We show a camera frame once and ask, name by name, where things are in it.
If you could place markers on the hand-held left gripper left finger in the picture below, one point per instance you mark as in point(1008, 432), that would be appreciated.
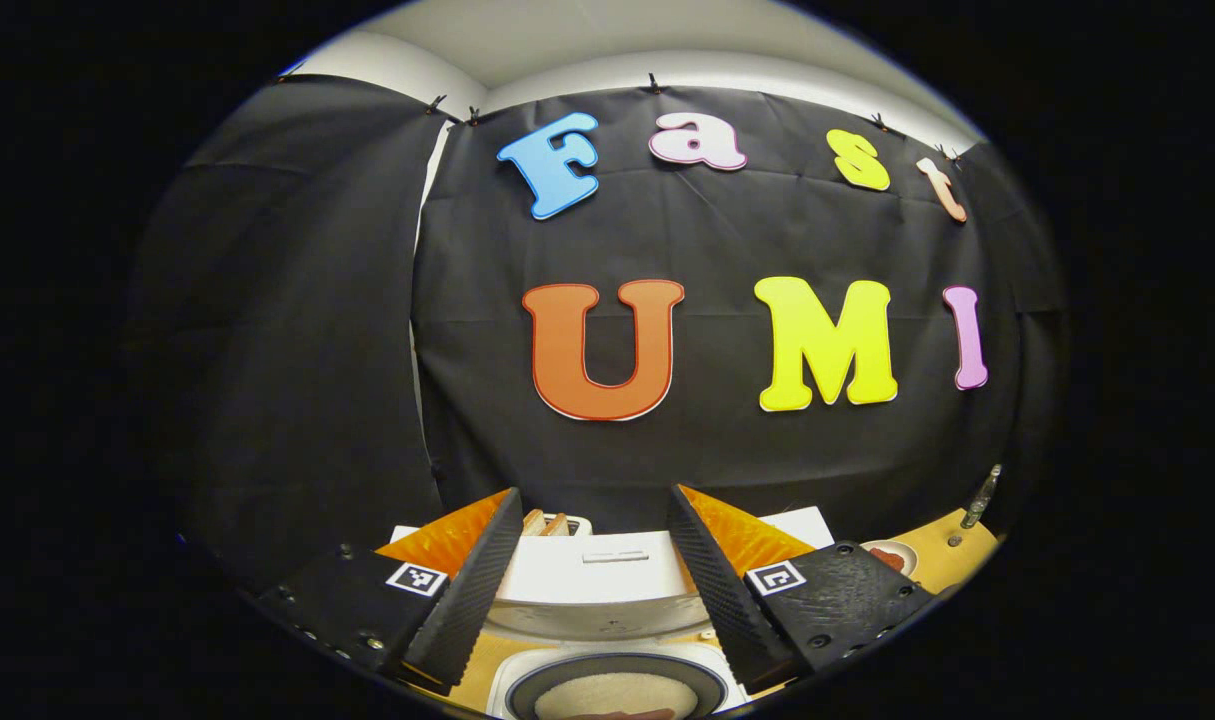
point(467, 600)

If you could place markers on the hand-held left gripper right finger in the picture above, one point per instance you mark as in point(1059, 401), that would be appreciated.
point(722, 600)

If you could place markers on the white rice cooker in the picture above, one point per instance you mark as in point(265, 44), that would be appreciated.
point(607, 585)

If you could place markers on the toast slice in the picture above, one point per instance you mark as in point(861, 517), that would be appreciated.
point(534, 522)
point(557, 525)

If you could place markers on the red meat piece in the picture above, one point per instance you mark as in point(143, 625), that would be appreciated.
point(889, 559)

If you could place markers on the white round plate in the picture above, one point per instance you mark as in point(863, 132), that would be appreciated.
point(912, 556)

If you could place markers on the clear water bottle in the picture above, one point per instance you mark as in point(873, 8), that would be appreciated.
point(979, 500)

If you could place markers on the black backdrop cloth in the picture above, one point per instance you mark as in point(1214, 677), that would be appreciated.
point(717, 230)

